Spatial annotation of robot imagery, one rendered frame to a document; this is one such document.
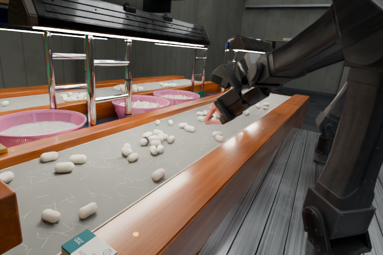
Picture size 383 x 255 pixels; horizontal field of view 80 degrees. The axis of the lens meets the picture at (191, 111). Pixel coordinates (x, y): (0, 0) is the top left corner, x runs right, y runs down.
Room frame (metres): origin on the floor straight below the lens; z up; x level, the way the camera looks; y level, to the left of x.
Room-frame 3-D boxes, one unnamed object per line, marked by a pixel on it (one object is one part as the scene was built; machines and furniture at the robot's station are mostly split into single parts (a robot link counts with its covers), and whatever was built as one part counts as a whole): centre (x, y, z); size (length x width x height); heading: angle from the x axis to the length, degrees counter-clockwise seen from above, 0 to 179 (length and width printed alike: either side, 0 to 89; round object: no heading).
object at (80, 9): (0.67, 0.14, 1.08); 0.62 x 0.08 x 0.07; 148
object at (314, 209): (0.30, -0.24, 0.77); 0.09 x 0.06 x 0.06; 106
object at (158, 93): (1.29, 0.09, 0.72); 0.27 x 0.27 x 0.10
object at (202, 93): (1.75, 0.04, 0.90); 0.20 x 0.19 x 0.45; 148
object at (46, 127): (0.67, 0.47, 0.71); 0.22 x 0.22 x 0.06
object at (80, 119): (0.68, 0.47, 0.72); 0.27 x 0.27 x 0.10
